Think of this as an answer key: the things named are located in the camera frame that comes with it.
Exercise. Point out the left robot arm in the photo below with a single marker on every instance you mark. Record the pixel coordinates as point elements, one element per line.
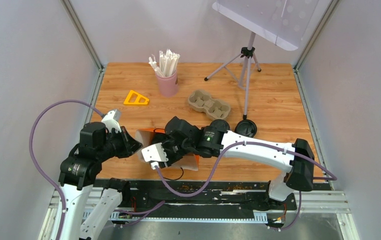
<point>78,172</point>

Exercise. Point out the pulp cup carrier tray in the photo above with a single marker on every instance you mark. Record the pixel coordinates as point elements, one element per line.
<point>214,108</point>

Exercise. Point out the pink straw holder cup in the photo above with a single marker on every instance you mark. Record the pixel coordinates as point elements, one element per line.
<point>168,86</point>

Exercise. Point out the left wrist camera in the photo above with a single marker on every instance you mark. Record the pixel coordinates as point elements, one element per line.
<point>111,121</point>

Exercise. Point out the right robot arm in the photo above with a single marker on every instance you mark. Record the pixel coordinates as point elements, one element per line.
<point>295,160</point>

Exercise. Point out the white board on tripod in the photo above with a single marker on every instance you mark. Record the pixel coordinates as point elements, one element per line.
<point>281,22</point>

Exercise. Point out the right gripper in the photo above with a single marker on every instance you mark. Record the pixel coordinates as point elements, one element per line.
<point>171,160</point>

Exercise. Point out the yellow triangular plastic piece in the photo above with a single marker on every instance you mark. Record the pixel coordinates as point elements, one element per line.
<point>134,98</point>

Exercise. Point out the orange paper bag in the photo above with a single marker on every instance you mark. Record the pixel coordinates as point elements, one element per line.
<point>149,136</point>

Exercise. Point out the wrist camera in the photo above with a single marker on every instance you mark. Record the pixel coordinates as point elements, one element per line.
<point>154,155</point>
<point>111,121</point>

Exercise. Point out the black cup lid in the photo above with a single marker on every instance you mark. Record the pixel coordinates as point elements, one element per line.
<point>220,124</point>

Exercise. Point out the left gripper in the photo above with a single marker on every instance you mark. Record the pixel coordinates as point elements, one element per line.
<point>131,145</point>

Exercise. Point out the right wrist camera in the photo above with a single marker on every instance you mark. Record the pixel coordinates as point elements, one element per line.
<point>154,155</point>

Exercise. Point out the stack of black lids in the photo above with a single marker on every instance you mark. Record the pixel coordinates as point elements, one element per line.
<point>246,128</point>

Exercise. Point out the wrapped straws bundle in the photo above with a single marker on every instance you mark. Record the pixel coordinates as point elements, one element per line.
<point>166,64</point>

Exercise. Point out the grey tripod stand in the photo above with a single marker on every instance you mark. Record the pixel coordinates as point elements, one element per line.
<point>249,56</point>

